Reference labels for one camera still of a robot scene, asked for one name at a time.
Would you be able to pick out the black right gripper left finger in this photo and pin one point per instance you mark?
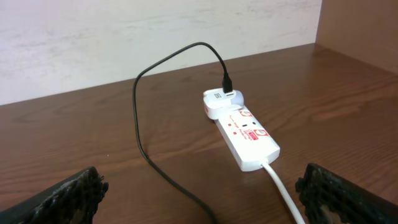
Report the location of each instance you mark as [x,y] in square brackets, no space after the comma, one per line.
[73,200]

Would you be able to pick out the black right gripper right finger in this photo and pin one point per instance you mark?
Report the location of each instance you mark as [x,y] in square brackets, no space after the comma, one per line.
[329,198]

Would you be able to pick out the white USB charger adapter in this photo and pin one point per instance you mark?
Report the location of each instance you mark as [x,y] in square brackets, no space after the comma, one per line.
[218,103]

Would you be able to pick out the white power strip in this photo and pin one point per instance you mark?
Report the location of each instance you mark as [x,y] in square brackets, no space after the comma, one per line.
[248,141]

